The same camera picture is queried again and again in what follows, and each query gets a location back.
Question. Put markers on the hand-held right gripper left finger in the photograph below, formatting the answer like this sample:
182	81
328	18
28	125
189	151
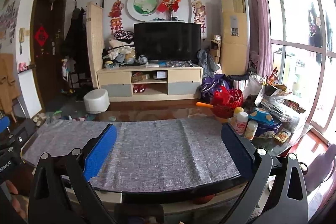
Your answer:
101	150

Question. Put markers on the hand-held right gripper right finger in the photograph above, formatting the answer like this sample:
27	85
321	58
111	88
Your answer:
236	153

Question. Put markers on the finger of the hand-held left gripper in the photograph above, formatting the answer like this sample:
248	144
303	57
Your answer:
4	125

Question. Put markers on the person's left hand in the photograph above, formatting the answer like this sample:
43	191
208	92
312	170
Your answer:
19	200

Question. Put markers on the small white bottle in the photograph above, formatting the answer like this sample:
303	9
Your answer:
250	130

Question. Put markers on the white bottle yellow cap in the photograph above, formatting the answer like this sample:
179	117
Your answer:
240	121

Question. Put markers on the blue round tin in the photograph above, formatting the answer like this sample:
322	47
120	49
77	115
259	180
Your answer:
267	129

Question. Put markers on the white board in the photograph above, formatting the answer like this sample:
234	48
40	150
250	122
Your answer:
29	92

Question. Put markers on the white round stool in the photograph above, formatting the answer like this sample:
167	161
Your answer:
96	100

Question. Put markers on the yellow snack packet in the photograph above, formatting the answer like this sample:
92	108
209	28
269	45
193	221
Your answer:
283	134

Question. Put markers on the red plastic basket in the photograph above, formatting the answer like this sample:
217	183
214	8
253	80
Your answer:
225	98

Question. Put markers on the grey woven table mat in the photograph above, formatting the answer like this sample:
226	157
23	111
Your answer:
157	150

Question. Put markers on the orange basketball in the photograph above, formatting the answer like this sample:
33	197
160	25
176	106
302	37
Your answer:
203	199

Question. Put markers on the orange foam tube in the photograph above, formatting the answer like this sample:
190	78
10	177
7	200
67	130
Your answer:
204	104

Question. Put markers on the clear bags of snacks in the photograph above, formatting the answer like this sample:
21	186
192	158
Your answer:
278	106

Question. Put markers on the white plastic bag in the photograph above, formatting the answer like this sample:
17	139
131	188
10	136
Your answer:
253	85

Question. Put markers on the purple bag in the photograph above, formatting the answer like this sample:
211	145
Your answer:
210	87

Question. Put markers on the dark wooden door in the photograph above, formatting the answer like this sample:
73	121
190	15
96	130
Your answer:
47	69

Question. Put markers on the black bag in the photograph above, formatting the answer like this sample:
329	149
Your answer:
237	81

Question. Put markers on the pale purple chair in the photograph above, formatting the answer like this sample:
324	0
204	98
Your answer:
323	169

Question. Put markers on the beige tv cabinet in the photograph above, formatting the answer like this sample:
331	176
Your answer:
183	74

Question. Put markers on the red diamond door decoration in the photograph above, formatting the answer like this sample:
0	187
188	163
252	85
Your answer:
41	36

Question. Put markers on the white router box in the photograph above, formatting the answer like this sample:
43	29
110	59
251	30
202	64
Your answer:
162	75

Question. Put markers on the beige standing air conditioner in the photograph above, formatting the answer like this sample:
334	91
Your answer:
235	56

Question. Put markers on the pile of clothes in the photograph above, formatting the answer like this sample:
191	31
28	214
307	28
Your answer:
120	52

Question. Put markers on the stacked cardboard boxes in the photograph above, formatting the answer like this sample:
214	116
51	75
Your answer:
215	48

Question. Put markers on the beige folding screen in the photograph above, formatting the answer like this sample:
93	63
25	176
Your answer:
95	43

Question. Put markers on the coat rack with dark coats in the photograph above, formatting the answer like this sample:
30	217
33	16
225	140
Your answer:
76	37

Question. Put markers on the white framed window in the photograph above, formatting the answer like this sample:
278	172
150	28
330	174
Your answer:
274	41

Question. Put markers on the black flat television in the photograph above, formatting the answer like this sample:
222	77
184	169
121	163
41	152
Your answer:
168	41

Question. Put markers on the pink sheer curtain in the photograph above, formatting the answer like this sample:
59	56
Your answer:
256	16

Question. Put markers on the red hanging ornament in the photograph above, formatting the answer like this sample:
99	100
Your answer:
116	11

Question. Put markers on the beige hanging ornament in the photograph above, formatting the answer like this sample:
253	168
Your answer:
198	11

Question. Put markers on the vase with flowers and flags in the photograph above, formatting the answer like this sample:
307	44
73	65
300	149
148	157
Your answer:
169	3

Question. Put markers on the beige wall intercom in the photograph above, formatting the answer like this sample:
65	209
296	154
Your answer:
21	35

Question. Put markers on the wall photo collage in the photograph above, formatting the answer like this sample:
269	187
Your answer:
10	16

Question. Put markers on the round white wall decor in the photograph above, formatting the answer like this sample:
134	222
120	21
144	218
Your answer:
143	5

